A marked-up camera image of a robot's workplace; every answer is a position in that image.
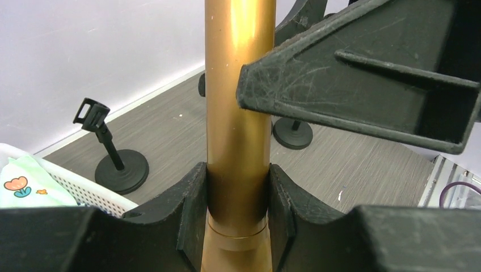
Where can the black round-base stand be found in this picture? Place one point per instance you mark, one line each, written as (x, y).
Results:
(292, 134)
(121, 171)

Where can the black tripod shock-mount stand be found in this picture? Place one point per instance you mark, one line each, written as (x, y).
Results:
(202, 85)

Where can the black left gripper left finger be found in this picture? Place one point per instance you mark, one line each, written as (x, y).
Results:
(163, 234)

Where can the white plastic basket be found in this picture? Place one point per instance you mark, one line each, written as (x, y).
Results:
(86, 191)

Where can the brown microphone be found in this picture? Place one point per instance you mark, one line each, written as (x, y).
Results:
(238, 140)

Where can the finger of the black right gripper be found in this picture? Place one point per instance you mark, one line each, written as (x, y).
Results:
(405, 71)
(303, 15)

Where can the green cartoon print cloth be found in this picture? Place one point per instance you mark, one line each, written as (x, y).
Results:
(25, 184)

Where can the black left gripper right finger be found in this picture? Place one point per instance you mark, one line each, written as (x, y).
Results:
(309, 235)

